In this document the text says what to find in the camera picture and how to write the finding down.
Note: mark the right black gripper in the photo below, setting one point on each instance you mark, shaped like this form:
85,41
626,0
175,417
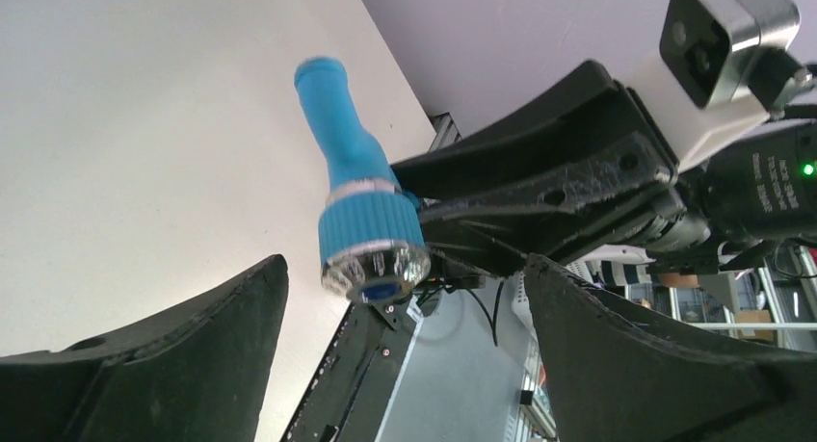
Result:
619,204

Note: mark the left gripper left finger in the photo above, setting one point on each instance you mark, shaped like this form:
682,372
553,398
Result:
197,371

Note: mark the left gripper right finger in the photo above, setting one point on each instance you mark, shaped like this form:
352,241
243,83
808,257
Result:
617,371

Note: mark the blue plastic water faucet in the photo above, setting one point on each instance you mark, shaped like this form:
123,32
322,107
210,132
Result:
372,249

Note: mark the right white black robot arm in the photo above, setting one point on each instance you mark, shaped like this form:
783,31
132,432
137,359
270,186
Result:
754,193

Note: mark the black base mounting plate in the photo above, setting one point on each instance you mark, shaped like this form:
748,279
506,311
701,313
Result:
349,394

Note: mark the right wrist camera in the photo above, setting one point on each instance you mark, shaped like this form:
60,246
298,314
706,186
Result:
696,87

